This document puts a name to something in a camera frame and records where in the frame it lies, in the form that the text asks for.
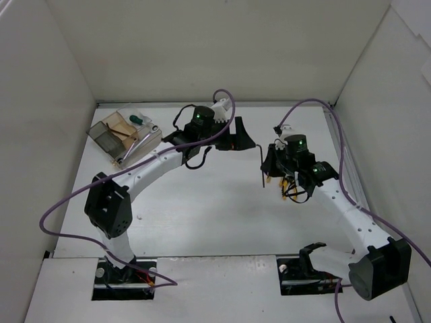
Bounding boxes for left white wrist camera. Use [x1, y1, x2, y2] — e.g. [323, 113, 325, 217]
[211, 98, 232, 124]

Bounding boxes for short brown hex key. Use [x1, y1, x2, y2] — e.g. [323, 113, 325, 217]
[104, 122, 131, 137]

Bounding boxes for purple cable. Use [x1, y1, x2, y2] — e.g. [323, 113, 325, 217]
[277, 99, 431, 323]
[39, 89, 236, 290]

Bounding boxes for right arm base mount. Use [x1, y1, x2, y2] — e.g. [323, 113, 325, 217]
[276, 257, 339, 296]

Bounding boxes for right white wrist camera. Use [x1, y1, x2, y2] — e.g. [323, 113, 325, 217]
[274, 124, 296, 150]

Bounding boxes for long brown hex key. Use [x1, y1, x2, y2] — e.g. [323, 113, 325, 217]
[256, 144, 265, 188]

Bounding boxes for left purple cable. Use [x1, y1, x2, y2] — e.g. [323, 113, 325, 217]
[39, 89, 236, 290]

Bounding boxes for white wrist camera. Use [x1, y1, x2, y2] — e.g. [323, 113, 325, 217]
[211, 98, 232, 124]
[274, 124, 296, 150]

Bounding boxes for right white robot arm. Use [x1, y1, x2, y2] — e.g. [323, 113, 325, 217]
[261, 134, 411, 301]

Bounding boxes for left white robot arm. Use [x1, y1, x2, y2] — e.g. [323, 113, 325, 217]
[84, 101, 257, 283]

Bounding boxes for large silver ratchet wrench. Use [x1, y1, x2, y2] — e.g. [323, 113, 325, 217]
[133, 125, 159, 151]

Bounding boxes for small silver ratchet wrench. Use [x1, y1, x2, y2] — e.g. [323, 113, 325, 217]
[118, 138, 139, 165]

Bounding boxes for clear plastic organizer box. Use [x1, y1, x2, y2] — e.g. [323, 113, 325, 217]
[87, 107, 162, 170]

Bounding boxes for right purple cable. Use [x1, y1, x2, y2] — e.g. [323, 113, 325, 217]
[277, 99, 431, 323]

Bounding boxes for yellow handled cutting pliers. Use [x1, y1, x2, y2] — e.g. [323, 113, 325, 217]
[279, 178, 289, 201]

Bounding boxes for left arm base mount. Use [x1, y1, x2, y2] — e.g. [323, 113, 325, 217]
[92, 259, 156, 301]

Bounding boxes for green handled screwdriver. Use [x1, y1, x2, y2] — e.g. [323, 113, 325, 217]
[129, 114, 152, 127]

